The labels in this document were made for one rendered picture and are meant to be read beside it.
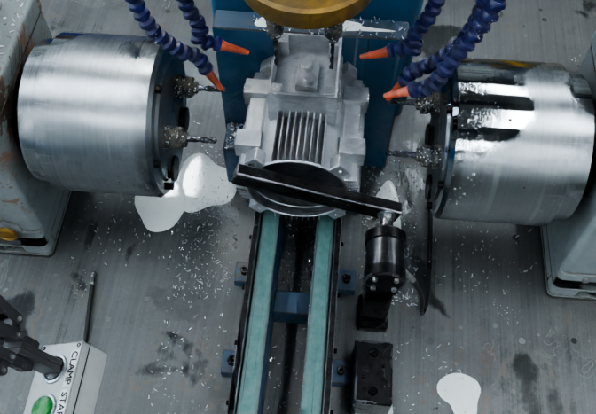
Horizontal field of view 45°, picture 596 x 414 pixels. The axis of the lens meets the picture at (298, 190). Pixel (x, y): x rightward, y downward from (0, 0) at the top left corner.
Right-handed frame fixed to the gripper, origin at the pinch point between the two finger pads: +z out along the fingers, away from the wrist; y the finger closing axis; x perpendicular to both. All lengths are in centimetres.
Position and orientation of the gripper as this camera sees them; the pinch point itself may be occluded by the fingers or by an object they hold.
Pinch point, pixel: (32, 357)
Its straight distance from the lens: 94.5
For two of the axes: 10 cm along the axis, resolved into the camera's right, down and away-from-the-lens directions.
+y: 0.9, -8.5, 5.3
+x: -9.0, 1.6, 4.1
